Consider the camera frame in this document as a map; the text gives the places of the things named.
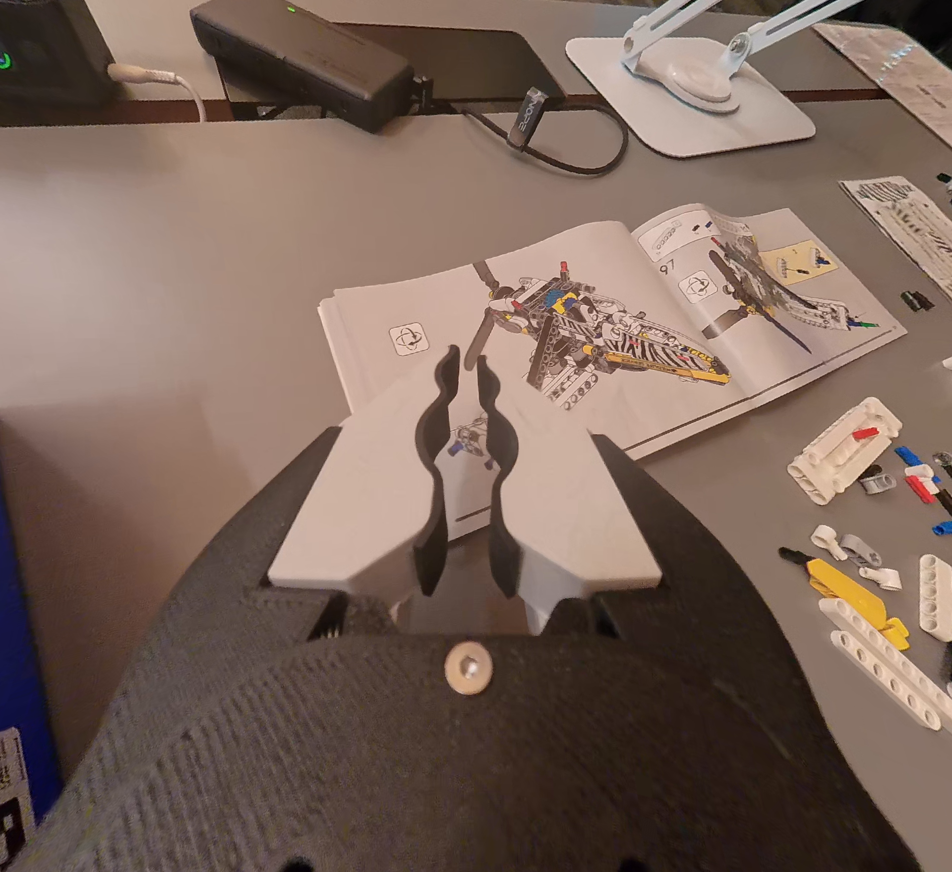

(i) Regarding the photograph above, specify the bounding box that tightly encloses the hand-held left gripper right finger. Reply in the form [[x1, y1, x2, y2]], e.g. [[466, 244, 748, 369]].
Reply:
[[476, 355, 663, 625]]

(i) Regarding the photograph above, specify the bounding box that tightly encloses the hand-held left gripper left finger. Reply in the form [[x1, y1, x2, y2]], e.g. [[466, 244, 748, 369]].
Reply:
[[266, 345, 462, 598]]

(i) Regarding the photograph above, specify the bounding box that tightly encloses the large white paper sheet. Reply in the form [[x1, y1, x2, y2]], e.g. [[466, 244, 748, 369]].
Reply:
[[317, 203, 910, 544]]

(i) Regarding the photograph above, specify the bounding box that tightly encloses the pile of loose lego pieces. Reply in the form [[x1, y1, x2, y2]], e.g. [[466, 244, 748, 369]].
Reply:
[[777, 396, 952, 733]]

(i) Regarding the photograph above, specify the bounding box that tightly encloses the blue storage bin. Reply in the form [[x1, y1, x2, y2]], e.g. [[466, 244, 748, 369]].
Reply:
[[0, 433, 66, 854]]

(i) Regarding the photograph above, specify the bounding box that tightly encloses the black power adapter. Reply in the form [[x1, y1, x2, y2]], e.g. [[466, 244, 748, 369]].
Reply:
[[189, 0, 416, 135]]

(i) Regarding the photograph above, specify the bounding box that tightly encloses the black desk panel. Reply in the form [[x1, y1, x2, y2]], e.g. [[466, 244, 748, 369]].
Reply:
[[327, 24, 568, 106]]

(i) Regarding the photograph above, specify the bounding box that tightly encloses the black equipment case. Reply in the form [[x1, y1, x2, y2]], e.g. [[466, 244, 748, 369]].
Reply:
[[0, 0, 121, 109]]

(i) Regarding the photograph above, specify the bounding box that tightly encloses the black cable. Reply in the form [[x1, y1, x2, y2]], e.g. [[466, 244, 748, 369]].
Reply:
[[411, 87, 631, 179]]

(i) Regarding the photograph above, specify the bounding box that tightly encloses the white cable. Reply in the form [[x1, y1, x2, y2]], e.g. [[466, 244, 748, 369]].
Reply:
[[106, 61, 209, 123]]

